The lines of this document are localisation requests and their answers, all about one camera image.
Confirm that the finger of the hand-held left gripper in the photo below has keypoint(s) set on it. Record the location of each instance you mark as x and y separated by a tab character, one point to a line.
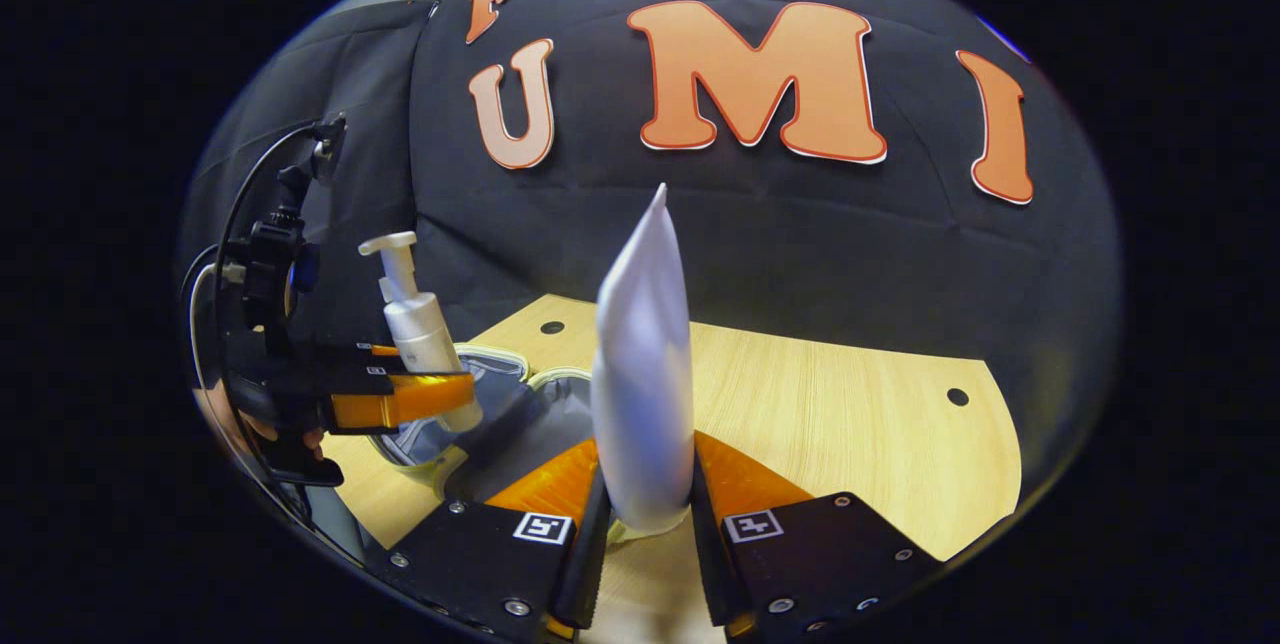
350	354
350	382

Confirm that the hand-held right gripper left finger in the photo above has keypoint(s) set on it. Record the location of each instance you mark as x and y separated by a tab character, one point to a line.
590	564

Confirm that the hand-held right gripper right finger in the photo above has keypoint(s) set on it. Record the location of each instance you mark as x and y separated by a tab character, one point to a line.
705	564

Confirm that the white pump bottle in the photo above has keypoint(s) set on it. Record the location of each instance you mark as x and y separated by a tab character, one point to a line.
420	324

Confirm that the pale yellow suitcase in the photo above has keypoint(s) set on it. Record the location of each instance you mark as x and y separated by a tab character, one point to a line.
520	424

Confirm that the white squeeze tube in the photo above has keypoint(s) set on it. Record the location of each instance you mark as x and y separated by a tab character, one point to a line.
645	374

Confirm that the black backdrop cloth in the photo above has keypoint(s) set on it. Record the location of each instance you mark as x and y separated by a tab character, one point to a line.
800	244

